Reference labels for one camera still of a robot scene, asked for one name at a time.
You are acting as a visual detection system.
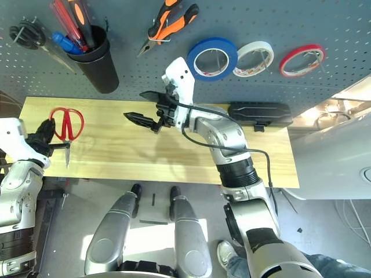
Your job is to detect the silver robot right leg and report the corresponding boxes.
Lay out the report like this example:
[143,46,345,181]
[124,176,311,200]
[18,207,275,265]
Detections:
[169,186,214,278]

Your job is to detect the red handled screwdriver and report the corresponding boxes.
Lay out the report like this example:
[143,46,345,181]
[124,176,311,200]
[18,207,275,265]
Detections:
[49,0,89,52]

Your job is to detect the silver robot leg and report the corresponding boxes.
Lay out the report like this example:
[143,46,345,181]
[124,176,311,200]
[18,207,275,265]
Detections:
[84,184,143,276]
[169,186,214,278]

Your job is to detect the blue jeans leg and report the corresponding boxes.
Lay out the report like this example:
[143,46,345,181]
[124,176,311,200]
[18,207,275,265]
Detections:
[301,253,371,278]
[225,254,250,278]

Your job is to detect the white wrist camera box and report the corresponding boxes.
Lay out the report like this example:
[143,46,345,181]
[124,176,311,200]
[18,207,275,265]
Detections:
[0,117,52,169]
[161,57,197,128]

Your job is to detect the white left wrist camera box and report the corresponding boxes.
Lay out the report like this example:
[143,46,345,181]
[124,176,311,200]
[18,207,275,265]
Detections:
[0,117,52,169]

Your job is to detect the black handled scissors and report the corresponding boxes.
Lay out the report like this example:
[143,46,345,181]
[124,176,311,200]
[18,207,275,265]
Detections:
[9,17,76,73]

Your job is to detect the black tool case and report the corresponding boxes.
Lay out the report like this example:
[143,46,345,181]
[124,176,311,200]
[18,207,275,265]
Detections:
[227,101,293,133]

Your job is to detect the white floor cables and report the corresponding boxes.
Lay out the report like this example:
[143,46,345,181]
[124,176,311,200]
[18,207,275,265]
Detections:
[333,199,371,241]

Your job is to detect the white sneaker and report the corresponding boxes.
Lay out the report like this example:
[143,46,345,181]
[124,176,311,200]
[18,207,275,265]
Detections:
[217,240,242,272]

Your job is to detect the orange black needle-nose pliers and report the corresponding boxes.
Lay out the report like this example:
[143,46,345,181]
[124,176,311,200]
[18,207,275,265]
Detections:
[136,0,200,58]

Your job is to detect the red handled scissors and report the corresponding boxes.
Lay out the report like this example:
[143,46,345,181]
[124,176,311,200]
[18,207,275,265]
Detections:
[49,107,85,169]

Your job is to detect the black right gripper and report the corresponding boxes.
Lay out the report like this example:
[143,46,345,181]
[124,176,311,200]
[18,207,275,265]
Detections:
[123,90,183,135]

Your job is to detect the grey robot torso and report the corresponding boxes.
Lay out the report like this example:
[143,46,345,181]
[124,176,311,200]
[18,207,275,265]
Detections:
[86,260,177,278]

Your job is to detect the metal peg hook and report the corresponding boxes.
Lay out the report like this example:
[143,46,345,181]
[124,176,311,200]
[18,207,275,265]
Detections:
[259,49,270,70]
[310,49,325,70]
[210,48,221,73]

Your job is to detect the blue tape roll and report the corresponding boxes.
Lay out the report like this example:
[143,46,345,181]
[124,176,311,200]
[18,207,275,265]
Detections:
[187,36,238,83]

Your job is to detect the blue handled screwdriver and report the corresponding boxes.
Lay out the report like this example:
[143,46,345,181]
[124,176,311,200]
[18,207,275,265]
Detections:
[52,31,85,56]

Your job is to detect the black cup holder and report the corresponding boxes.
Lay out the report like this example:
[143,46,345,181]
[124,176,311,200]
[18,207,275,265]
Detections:
[66,25,120,94]

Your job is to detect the red tape roll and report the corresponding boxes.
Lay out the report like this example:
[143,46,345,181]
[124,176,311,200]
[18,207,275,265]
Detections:
[279,43,327,78]

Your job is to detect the white cabinet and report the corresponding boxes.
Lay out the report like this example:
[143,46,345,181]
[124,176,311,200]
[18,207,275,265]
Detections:
[286,78,371,200]

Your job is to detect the grey pegboard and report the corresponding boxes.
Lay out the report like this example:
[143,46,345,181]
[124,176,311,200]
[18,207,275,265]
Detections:
[0,0,371,116]

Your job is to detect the white tape roll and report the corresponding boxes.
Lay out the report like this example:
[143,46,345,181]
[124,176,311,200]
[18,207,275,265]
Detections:
[232,41,275,78]

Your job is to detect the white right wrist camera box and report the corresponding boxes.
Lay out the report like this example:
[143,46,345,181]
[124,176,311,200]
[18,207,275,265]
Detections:
[161,57,197,128]

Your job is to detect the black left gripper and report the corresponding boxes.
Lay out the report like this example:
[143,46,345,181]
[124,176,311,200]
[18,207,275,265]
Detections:
[25,118,72,158]

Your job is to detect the silver robot left leg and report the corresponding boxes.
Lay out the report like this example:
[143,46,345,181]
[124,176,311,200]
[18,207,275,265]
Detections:
[84,184,143,276]

